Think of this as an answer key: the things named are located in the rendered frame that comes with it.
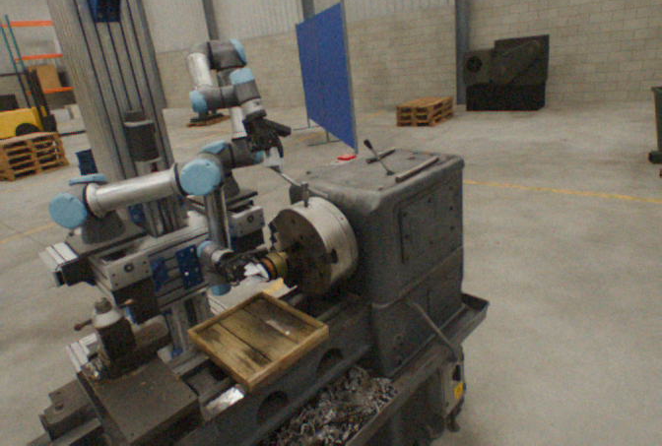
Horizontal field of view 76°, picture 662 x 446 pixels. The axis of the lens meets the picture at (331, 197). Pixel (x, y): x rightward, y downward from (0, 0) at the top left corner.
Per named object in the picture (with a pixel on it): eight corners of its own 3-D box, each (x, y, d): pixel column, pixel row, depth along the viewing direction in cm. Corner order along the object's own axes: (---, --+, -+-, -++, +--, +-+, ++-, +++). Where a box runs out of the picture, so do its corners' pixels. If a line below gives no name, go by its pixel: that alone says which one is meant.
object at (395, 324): (394, 357, 243) (383, 220, 215) (471, 399, 210) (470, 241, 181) (318, 425, 205) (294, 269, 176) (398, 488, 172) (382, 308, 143)
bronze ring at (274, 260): (274, 243, 140) (251, 255, 134) (292, 250, 133) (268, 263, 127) (279, 268, 143) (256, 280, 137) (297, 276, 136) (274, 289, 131)
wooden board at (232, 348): (263, 298, 157) (261, 289, 156) (330, 336, 132) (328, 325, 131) (188, 341, 138) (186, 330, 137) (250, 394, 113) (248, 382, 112)
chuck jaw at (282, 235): (297, 244, 146) (281, 215, 148) (303, 238, 142) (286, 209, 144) (272, 256, 139) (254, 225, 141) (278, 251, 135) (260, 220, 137)
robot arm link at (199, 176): (74, 219, 147) (228, 180, 149) (53, 235, 132) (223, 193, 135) (59, 186, 142) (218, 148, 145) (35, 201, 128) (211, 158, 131)
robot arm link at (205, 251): (217, 256, 157) (213, 235, 154) (232, 265, 149) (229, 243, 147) (198, 265, 152) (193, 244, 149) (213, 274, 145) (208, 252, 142)
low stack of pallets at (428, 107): (420, 116, 995) (419, 96, 981) (455, 115, 946) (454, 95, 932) (395, 127, 902) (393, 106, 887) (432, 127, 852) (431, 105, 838)
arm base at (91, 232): (77, 237, 156) (69, 213, 153) (119, 223, 166) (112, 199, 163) (89, 247, 146) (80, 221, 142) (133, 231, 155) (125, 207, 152)
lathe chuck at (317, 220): (292, 264, 164) (286, 189, 151) (352, 298, 144) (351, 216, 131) (274, 274, 159) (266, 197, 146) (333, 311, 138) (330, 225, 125)
